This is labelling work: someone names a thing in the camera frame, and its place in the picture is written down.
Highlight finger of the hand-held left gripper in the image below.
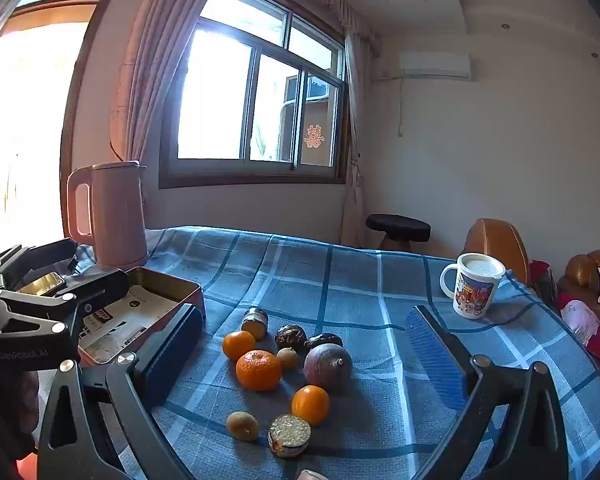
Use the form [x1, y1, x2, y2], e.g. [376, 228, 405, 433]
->
[0, 238, 79, 287]
[0, 268, 130, 337]

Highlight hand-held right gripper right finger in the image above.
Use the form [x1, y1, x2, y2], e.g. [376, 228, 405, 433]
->
[405, 304, 571, 480]

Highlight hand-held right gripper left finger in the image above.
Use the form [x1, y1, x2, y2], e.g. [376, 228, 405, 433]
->
[37, 304, 204, 480]

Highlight metal tin box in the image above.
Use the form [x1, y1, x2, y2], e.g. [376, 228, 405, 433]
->
[17, 266, 206, 367]

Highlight small smooth orange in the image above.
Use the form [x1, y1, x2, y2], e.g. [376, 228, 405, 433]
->
[222, 330, 257, 361]

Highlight brown cylindrical cake roll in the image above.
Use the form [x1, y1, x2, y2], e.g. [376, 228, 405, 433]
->
[241, 307, 270, 341]

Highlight large mandarin orange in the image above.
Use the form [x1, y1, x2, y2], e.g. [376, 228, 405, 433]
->
[235, 349, 283, 392]

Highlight purple passion fruit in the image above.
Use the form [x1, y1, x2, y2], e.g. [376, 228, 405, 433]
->
[303, 342, 354, 390]

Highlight brown kiwi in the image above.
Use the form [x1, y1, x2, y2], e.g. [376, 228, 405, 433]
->
[225, 410, 260, 442]

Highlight cracked dark water chestnut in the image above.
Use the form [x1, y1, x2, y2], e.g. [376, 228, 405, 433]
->
[274, 324, 307, 352]

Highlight medium smooth orange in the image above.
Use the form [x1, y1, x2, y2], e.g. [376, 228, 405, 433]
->
[291, 384, 331, 426]

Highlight speckled biscuit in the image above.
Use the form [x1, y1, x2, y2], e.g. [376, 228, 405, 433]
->
[268, 413, 312, 459]

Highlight printed paper sheet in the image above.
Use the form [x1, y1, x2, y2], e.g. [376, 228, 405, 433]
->
[77, 284, 182, 361]

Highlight white printed mug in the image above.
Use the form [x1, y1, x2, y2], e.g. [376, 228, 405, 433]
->
[439, 252, 507, 320]

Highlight pink electric kettle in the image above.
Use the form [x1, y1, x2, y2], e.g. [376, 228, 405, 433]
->
[67, 160, 149, 269]

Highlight blue plaid tablecloth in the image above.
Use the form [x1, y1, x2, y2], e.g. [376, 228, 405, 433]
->
[35, 225, 600, 480]

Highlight brown leather armchair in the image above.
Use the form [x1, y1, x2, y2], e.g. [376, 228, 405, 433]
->
[462, 218, 531, 287]

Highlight black round stool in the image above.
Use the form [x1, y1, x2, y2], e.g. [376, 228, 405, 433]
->
[365, 213, 432, 252]

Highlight brown leather sofa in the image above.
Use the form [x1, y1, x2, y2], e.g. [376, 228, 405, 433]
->
[556, 249, 600, 376]

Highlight long pink curtain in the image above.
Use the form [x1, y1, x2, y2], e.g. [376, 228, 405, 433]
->
[109, 0, 203, 171]

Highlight narrow pink curtain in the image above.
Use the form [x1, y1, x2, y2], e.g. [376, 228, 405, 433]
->
[341, 25, 381, 248]

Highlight white air conditioner pipe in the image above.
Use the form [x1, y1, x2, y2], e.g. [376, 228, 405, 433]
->
[370, 72, 407, 139]

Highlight sliding glass window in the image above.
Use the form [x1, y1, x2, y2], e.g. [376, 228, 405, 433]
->
[157, 0, 351, 190]

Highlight white air conditioner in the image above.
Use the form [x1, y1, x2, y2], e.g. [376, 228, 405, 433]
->
[398, 51, 472, 81]

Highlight wooden door frame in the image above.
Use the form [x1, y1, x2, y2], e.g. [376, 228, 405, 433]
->
[0, 0, 106, 243]

